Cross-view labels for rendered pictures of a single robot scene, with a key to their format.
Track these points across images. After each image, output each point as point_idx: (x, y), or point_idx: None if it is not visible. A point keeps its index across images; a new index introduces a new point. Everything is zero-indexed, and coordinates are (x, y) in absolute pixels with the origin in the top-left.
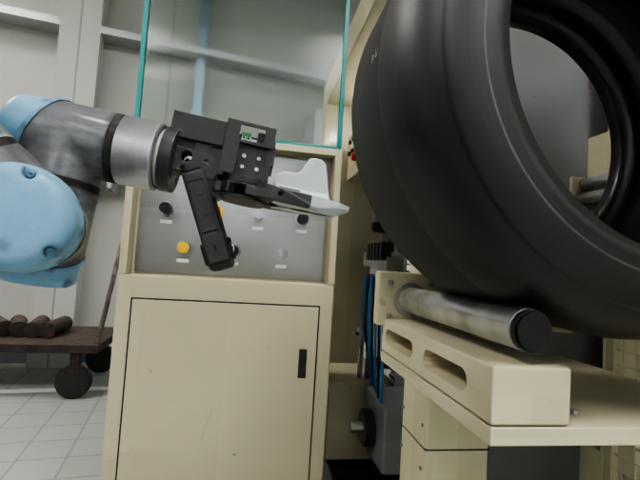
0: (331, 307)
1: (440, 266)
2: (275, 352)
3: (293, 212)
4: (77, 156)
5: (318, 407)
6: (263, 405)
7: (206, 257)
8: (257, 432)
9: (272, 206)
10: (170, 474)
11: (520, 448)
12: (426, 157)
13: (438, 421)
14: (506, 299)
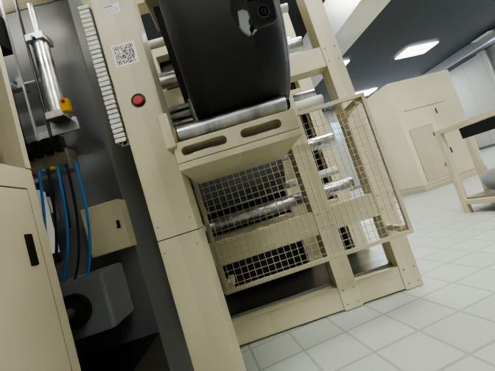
0: (35, 190)
1: (247, 85)
2: (1, 242)
3: (238, 22)
4: None
5: (56, 292)
6: (7, 311)
7: (275, 10)
8: (12, 350)
9: (245, 9)
10: None
11: (157, 269)
12: (275, 23)
13: (194, 212)
14: (272, 96)
